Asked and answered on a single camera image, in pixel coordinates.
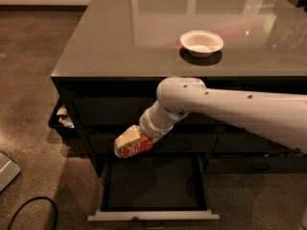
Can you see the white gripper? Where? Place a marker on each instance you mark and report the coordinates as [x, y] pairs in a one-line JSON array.
[[150, 126]]

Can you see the orange coke can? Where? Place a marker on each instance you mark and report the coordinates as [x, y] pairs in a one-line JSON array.
[[125, 146]]

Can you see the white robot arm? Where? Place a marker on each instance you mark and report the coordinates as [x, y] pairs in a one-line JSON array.
[[281, 118]]

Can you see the middle left drawer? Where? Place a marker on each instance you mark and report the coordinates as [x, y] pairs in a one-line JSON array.
[[171, 143]]

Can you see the top left drawer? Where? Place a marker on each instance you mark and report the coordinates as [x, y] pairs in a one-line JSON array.
[[111, 111]]

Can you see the open bottom left drawer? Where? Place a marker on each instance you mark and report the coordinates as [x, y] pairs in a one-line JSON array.
[[153, 193]]

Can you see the middle right drawer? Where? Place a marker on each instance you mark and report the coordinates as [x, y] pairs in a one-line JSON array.
[[235, 140]]

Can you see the bottom right drawer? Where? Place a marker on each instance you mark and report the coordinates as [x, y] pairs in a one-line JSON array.
[[285, 163]]

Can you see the black bin with trash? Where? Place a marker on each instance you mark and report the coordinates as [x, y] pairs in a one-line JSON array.
[[61, 123]]

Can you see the dark cabinet with grey top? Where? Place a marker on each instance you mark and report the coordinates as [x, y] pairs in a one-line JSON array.
[[126, 48]]

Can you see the white paper bowl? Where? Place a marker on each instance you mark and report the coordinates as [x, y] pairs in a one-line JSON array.
[[201, 44]]

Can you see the grey floor plate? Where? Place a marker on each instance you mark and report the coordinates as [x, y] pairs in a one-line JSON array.
[[9, 170]]

